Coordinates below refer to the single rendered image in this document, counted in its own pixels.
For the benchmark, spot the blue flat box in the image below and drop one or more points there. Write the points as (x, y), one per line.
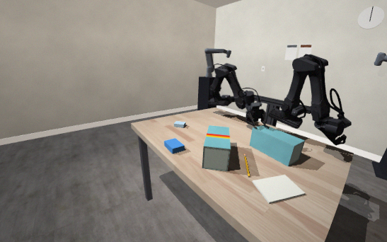
(174, 146)

